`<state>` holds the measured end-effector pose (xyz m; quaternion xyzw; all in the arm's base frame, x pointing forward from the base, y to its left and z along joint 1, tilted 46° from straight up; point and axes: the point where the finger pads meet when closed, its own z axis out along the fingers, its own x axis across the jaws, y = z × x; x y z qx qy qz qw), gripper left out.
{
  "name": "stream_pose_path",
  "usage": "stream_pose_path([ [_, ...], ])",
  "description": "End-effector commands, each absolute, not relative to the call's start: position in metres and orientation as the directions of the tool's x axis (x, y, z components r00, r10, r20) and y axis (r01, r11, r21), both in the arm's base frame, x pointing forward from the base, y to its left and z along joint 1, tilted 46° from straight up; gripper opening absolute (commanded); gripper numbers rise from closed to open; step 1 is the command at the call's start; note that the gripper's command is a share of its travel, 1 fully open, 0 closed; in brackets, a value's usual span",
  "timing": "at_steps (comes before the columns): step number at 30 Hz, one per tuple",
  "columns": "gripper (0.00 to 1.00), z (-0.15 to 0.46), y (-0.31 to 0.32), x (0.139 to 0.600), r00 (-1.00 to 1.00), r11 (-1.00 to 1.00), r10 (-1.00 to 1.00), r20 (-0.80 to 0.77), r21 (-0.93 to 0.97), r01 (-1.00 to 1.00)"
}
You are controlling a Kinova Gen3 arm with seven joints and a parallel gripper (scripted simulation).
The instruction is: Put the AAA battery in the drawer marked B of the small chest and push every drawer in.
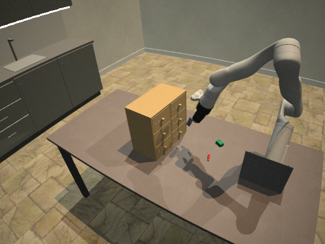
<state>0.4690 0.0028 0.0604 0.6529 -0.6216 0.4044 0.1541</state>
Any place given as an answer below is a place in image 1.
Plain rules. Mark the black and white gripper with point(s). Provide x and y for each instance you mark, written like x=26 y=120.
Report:
x=204 y=107

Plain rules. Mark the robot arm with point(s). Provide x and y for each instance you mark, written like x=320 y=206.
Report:
x=286 y=55

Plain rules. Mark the wooden drawer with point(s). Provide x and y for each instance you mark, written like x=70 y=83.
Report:
x=161 y=118
x=162 y=133
x=162 y=147
x=177 y=133
x=177 y=104
x=178 y=118

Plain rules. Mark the small brown wooden chest of drawers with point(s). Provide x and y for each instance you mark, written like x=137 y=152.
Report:
x=140 y=112

